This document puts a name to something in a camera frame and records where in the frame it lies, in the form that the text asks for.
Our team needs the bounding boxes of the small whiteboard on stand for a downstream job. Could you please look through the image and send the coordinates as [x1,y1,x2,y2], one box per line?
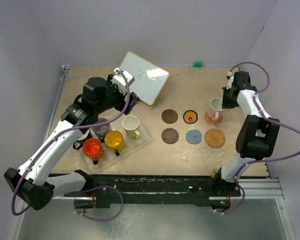
[119,51,169,106]

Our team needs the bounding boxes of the woven rattan coaster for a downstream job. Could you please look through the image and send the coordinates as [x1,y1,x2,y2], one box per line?
[204,129,226,148]

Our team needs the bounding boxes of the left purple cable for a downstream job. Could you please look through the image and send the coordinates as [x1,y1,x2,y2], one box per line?
[11,69,130,222]

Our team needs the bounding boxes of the white cup black handle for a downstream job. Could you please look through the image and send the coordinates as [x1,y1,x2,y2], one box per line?
[72,131,92,150]

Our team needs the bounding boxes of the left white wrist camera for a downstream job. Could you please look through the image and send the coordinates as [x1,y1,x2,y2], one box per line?
[110,68,135,95]

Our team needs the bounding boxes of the pink cup white inside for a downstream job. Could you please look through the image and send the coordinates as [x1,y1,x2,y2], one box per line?
[207,97,223,122]

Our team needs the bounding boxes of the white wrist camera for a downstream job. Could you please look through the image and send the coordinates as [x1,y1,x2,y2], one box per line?
[110,68,135,95]
[226,71,234,89]

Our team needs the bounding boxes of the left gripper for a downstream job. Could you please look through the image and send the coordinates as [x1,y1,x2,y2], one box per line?
[95,75,136,114]

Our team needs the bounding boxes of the orange black-rimmed coaster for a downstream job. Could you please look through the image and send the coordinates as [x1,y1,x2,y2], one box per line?
[183,110,198,124]

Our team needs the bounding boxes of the clear plastic tray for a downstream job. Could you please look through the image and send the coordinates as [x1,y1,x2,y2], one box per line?
[78,109,153,174]

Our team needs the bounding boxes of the yellow tape roll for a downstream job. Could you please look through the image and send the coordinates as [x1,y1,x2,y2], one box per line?
[210,168,219,178]

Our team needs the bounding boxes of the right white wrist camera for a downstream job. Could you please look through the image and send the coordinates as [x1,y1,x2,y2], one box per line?
[226,71,234,89]

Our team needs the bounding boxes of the tan cork coaster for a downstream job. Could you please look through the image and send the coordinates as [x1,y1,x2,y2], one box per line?
[204,112,223,125]

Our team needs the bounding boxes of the purple cable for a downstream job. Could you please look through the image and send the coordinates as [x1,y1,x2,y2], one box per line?
[229,61,300,216]
[11,69,130,222]

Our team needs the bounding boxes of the dark brown wooden coaster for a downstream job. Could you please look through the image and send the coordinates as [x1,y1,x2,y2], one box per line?
[161,109,178,124]

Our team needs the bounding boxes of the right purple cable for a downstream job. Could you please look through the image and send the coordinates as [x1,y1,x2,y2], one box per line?
[229,61,300,216]

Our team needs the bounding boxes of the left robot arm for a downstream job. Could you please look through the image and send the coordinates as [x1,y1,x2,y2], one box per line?
[4,71,137,216]

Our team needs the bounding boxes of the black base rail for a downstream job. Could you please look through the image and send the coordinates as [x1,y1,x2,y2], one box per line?
[65,174,241,208]

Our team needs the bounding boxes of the blue round coaster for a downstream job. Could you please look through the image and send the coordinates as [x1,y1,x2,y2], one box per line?
[186,129,202,145]

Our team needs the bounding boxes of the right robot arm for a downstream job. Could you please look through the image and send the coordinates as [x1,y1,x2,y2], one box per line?
[212,71,280,196]

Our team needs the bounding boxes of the aluminium frame rail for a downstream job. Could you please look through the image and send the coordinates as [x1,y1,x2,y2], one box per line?
[239,178,284,200]

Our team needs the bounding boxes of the pale yellow cup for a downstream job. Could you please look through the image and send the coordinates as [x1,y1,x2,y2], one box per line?
[122,115,141,139]

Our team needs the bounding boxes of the dark brown ringed coaster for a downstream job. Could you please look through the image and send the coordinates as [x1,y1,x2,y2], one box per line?
[161,128,179,144]

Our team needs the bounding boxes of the orange transparent cup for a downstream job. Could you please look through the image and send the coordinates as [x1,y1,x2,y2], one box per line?
[82,138,104,165]

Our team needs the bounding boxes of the yellow transparent cup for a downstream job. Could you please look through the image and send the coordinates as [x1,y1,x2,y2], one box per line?
[104,130,125,156]

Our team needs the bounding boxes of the purple cup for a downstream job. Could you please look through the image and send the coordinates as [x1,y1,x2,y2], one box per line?
[92,118,112,143]

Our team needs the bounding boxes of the green object at wall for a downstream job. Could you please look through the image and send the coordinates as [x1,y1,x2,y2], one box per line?
[193,61,203,68]

